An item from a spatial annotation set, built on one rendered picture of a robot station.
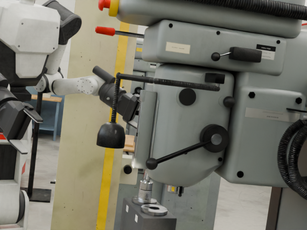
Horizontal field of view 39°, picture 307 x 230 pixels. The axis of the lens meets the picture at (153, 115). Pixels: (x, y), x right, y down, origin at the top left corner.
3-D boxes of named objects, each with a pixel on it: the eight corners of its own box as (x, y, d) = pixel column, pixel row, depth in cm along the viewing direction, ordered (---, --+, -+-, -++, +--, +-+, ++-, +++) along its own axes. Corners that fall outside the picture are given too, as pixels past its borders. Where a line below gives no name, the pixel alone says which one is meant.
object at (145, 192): (148, 201, 153) (150, 186, 153) (135, 198, 155) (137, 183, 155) (153, 198, 158) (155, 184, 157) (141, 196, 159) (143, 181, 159)
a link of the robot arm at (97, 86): (98, 107, 170) (77, 91, 174) (114, 101, 179) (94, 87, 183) (108, 81, 165) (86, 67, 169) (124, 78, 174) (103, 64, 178)
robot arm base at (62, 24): (31, 28, 179) (34, 2, 172) (55, 20, 188) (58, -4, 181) (57, 46, 174) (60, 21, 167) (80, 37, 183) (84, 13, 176)
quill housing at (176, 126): (151, 189, 109) (168, 61, 107) (139, 169, 129) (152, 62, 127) (223, 194, 113) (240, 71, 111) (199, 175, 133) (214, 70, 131)
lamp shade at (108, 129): (91, 142, 113) (94, 118, 112) (115, 143, 117) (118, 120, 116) (104, 148, 107) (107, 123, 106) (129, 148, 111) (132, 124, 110)
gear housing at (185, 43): (156, 59, 104) (161, 17, 103) (140, 60, 128) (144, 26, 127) (284, 76, 111) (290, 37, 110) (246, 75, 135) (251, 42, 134)
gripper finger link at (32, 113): (34, 122, 117) (23, 110, 120) (44, 122, 120) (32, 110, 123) (37, 117, 117) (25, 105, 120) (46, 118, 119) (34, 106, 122)
